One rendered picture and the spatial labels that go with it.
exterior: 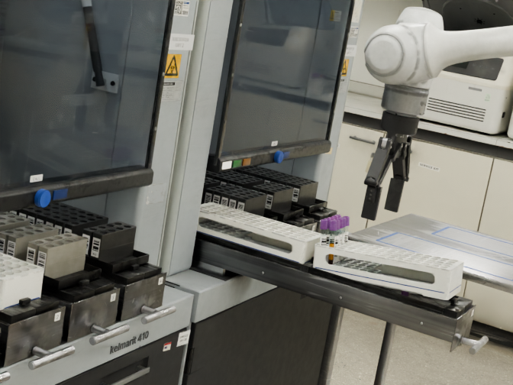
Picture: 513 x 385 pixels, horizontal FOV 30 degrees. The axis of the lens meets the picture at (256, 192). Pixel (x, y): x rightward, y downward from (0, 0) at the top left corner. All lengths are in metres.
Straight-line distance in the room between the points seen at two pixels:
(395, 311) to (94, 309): 0.62
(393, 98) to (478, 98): 2.38
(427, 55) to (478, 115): 2.55
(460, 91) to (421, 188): 0.47
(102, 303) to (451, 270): 0.69
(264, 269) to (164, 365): 0.30
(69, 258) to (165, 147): 0.33
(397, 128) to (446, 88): 2.41
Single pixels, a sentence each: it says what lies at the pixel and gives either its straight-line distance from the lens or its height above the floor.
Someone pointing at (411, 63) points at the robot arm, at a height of 1.28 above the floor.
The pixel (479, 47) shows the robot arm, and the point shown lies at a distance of 1.78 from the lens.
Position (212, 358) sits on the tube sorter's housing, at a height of 0.56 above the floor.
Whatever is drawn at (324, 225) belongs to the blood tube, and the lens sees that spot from 2.01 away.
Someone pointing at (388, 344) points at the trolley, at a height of 0.43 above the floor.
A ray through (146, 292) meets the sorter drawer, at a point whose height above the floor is 0.78.
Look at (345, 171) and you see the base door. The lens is 4.52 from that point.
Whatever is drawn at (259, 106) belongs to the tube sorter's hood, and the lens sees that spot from 2.21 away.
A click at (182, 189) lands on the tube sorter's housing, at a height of 0.93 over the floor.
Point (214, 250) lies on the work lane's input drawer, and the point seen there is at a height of 0.79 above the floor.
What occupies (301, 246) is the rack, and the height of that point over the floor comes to 0.85.
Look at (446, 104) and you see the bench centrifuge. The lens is 4.35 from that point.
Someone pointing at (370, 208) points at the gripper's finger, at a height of 0.98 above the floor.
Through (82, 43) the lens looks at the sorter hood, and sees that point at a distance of 1.62.
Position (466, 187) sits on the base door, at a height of 0.66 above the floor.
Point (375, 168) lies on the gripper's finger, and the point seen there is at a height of 1.06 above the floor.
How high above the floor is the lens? 1.37
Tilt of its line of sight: 12 degrees down
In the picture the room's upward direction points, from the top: 10 degrees clockwise
